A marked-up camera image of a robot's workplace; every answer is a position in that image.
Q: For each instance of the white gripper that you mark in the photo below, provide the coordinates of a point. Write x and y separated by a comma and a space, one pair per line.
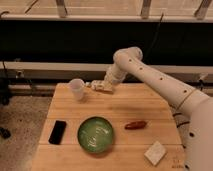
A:
100, 85

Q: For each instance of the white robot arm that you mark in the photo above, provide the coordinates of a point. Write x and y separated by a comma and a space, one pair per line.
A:
181, 96

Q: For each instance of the translucent plastic cup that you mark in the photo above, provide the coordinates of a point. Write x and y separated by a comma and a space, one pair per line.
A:
77, 88

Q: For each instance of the red-brown chili pepper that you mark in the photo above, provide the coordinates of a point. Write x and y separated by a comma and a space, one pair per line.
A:
135, 125

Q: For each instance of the green bowl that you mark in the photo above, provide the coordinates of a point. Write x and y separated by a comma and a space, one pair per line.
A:
95, 135

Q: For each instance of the black smartphone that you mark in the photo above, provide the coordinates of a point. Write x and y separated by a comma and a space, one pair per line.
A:
57, 132

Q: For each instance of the white sponge block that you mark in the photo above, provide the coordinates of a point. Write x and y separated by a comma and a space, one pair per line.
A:
155, 153

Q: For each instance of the black object on floor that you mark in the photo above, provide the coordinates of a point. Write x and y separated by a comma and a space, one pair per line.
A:
5, 133

